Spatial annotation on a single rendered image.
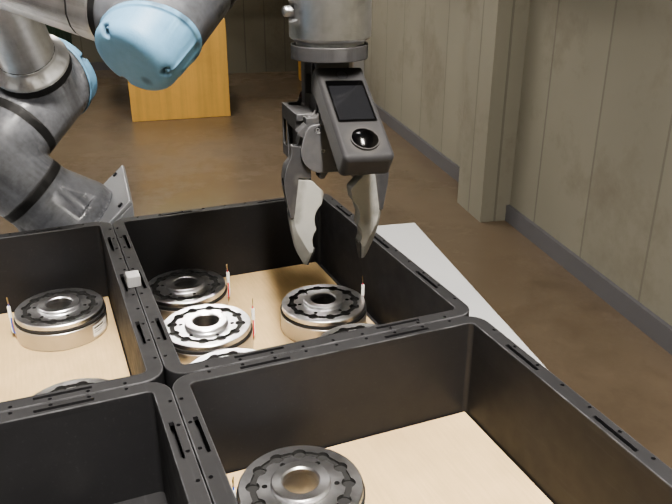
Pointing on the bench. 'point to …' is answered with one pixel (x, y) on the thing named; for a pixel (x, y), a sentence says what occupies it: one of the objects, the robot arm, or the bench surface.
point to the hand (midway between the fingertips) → (336, 252)
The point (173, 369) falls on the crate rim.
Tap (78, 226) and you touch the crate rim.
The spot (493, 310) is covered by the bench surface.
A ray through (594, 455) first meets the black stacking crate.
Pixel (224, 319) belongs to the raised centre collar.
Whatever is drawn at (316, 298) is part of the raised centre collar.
